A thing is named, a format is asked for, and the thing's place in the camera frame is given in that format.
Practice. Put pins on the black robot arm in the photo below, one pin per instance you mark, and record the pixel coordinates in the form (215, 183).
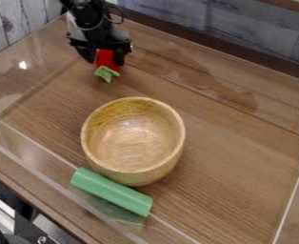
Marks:
(91, 15)

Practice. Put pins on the green rectangular block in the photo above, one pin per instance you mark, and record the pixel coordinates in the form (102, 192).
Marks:
(111, 191)

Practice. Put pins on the black metal stand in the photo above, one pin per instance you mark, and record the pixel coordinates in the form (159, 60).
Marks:
(19, 231)

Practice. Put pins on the clear acrylic tray walls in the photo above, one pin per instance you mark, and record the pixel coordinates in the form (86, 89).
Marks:
(232, 193)

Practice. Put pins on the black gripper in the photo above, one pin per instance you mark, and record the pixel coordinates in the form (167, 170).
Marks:
(112, 39)

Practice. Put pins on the red felt fruit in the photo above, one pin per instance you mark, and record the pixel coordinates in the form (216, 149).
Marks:
(107, 68)

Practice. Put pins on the wooden bowl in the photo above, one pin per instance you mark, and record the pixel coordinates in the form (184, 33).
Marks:
(132, 139)

